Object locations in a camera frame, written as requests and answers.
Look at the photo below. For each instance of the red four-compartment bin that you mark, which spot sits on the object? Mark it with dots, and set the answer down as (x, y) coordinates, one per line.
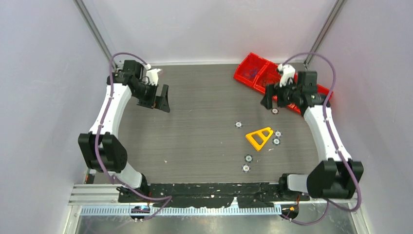
(257, 72)

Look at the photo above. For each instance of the poker chip pair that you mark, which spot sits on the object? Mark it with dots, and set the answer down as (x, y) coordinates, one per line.
(276, 141)
(278, 134)

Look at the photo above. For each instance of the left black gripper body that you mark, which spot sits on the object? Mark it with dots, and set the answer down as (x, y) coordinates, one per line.
(146, 94)

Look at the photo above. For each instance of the white slotted cable duct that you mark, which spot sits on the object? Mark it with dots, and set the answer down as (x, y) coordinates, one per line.
(144, 210)

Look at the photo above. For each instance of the yellow triangular plastic block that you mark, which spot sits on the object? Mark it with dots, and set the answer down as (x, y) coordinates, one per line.
(259, 137)

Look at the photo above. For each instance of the poker chip lower right pair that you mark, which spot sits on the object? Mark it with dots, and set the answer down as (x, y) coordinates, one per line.
(276, 141)

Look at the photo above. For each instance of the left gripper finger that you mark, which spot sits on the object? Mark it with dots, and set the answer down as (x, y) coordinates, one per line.
(164, 103)
(156, 104)

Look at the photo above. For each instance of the poker chip lower upper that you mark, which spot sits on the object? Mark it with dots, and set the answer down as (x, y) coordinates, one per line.
(248, 158)

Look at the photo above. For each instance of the poker chip upper right pair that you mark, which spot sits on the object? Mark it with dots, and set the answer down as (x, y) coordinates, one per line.
(278, 134)

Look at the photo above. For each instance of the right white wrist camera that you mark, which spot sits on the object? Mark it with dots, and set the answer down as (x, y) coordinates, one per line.
(287, 73)

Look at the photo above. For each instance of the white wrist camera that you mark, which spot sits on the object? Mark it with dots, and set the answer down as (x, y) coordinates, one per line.
(152, 74)
(287, 73)

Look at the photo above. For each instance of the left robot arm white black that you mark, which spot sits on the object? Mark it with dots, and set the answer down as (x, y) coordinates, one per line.
(100, 146)

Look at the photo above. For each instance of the aluminium frame rail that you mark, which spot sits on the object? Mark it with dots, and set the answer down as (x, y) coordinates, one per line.
(101, 194)

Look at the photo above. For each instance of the poker chip centre table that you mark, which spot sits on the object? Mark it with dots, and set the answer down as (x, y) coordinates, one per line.
(238, 124)

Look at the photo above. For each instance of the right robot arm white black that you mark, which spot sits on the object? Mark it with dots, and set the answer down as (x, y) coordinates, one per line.
(337, 175)

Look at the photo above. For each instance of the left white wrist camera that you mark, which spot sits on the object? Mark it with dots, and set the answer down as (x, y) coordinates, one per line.
(152, 74)

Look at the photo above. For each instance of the poker chip lowest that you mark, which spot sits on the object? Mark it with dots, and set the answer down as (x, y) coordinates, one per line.
(246, 168)

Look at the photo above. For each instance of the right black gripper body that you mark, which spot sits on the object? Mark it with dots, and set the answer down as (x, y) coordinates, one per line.
(287, 95)

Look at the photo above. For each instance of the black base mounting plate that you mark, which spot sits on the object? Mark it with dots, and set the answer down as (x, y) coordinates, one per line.
(210, 195)

